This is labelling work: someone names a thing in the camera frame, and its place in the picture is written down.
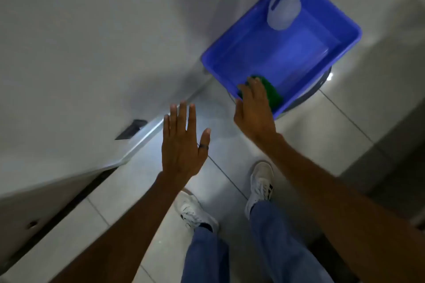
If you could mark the person's left hand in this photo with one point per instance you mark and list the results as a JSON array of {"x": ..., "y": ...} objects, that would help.
[{"x": 181, "y": 150}]

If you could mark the person's right hand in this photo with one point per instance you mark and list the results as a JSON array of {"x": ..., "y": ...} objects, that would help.
[{"x": 254, "y": 113}]

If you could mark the person's right thumb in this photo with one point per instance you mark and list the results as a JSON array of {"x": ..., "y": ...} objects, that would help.
[{"x": 238, "y": 108}]

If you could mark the person's left thumb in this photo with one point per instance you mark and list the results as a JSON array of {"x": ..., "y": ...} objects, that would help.
[{"x": 204, "y": 143}]

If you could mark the person's left little finger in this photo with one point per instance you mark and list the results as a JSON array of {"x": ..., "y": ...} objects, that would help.
[{"x": 166, "y": 125}]

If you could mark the person's left middle finger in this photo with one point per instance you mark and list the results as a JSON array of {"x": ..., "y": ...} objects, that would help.
[{"x": 183, "y": 116}]

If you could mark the person's left forearm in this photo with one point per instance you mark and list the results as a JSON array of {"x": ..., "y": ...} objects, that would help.
[{"x": 126, "y": 233}]

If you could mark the person's right forearm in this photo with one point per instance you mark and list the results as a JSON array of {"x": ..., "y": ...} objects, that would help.
[{"x": 338, "y": 213}]

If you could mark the black door latch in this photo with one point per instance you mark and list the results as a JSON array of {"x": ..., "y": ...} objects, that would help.
[{"x": 130, "y": 130}]

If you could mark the green scrub sponge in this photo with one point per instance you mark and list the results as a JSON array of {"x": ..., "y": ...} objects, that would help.
[{"x": 273, "y": 95}]

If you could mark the white left sneaker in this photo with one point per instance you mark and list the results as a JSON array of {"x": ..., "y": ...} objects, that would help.
[{"x": 194, "y": 211}]

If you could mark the white sneaker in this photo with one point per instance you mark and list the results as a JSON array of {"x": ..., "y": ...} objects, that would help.
[
  {"x": 194, "y": 211},
  {"x": 260, "y": 183}
]

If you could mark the white right sneaker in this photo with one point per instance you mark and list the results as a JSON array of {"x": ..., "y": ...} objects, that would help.
[{"x": 260, "y": 183}]

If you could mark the blue plastic tub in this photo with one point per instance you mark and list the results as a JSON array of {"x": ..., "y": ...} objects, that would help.
[{"x": 292, "y": 50}]

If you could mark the grey round stool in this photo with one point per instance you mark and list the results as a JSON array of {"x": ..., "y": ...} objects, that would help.
[{"x": 315, "y": 88}]

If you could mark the white partition door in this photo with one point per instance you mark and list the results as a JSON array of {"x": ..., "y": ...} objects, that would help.
[{"x": 73, "y": 60}]

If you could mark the blue jeans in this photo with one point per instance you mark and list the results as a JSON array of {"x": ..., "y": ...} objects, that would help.
[{"x": 282, "y": 246}]

